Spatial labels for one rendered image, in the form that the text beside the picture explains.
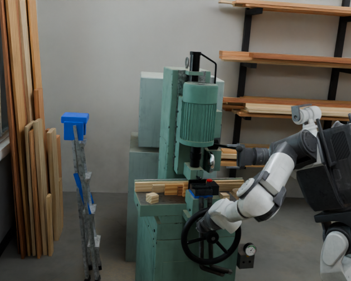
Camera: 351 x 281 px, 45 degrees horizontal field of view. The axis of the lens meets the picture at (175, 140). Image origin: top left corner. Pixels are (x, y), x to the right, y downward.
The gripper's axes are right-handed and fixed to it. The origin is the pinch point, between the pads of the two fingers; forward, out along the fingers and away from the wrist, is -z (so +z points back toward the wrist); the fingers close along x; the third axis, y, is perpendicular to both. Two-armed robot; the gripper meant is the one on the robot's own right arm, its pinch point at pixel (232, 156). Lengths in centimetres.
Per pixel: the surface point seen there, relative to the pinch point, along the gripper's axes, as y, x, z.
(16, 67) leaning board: 122, -51, -114
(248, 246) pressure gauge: 1.8, 45.6, 10.7
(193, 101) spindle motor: 4.3, -26.2, -19.6
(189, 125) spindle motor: 7.6, -14.8, -20.1
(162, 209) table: 4.5, 26.3, -33.7
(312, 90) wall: 213, -51, 174
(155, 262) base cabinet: 10, 54, -35
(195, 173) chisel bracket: 13.1, 9.7, -15.0
